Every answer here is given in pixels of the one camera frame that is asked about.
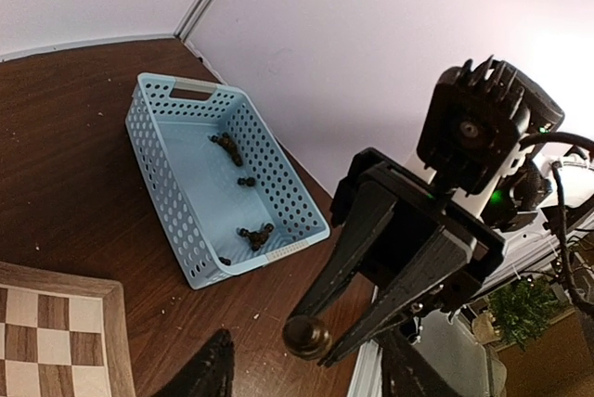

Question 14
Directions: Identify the wooden chess board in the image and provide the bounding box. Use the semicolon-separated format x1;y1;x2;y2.
1;263;136;396

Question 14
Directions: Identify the pile of dark chess pieces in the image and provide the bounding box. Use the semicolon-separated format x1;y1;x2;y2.
209;133;275;252

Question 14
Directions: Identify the light blue plastic basket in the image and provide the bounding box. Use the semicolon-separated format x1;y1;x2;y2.
125;72;330;289

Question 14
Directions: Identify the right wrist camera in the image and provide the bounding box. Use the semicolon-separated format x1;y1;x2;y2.
417;57;565;195

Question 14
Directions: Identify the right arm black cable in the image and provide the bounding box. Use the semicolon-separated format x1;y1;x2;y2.
523;131;594;319

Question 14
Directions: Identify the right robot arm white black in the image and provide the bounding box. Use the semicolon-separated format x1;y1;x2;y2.
282;148;555;366

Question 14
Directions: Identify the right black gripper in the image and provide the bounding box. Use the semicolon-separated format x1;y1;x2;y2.
289;148;505;367

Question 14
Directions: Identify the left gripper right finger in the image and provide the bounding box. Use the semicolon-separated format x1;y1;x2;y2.
380;331;460;397

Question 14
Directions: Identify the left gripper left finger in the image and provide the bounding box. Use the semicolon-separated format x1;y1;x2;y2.
157;328;235;397

